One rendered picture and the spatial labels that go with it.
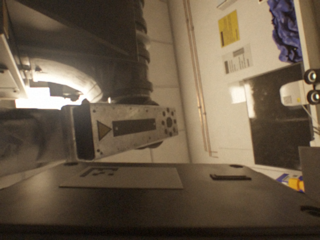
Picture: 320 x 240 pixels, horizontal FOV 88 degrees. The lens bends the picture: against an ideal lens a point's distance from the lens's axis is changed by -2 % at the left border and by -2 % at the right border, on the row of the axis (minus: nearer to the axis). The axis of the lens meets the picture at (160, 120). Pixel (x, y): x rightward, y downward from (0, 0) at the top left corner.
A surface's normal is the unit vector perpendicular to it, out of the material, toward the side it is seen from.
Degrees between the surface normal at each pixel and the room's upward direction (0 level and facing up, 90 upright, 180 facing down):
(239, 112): 90
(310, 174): 86
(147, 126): 157
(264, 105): 86
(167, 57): 180
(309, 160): 86
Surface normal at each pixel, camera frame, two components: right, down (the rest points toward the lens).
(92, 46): 0.10, 0.99
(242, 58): -0.81, 0.11
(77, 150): 0.84, -0.11
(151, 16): 0.56, -0.08
